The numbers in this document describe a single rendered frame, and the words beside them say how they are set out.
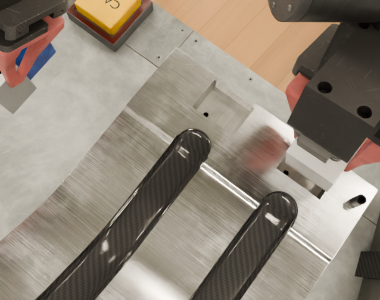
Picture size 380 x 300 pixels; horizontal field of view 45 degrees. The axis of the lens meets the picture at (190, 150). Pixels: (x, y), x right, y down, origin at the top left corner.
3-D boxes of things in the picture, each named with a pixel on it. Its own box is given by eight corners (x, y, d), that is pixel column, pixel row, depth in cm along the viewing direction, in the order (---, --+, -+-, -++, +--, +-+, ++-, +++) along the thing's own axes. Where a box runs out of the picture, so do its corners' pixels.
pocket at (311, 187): (292, 143, 51) (301, 134, 48) (332, 172, 51) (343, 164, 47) (269, 175, 50) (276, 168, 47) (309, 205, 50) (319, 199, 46)
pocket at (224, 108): (215, 88, 53) (217, 75, 49) (252, 115, 52) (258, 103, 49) (191, 118, 52) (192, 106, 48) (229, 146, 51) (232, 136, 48)
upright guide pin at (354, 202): (353, 194, 46) (360, 191, 45) (361, 201, 46) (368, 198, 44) (348, 203, 46) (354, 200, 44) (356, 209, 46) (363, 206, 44)
